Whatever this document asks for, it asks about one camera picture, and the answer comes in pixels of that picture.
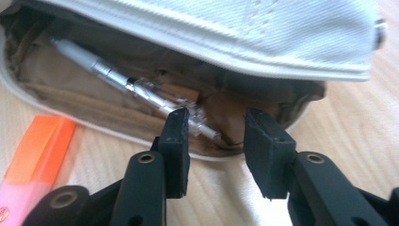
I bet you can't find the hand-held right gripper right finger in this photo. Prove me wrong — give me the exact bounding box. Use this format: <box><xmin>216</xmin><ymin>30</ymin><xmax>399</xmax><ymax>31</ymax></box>
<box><xmin>243</xmin><ymin>107</ymin><xmax>391</xmax><ymax>226</ymax></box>

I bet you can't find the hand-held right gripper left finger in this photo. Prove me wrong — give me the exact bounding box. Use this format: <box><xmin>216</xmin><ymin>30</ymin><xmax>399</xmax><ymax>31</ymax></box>
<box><xmin>108</xmin><ymin>107</ymin><xmax>192</xmax><ymax>226</ymax></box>

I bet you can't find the white pen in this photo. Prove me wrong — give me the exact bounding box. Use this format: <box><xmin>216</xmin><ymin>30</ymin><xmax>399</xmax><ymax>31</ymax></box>
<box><xmin>49</xmin><ymin>37</ymin><xmax>223</xmax><ymax>141</ymax></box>

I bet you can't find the orange highlighter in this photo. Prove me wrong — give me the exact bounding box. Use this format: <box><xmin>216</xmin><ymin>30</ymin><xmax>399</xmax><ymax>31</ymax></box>
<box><xmin>0</xmin><ymin>114</ymin><xmax>78</xmax><ymax>226</ymax></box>

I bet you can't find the cream fabric pencil case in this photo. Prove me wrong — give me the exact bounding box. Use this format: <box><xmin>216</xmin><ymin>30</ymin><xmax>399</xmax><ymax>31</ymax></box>
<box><xmin>0</xmin><ymin>0</ymin><xmax>389</xmax><ymax>163</ymax></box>

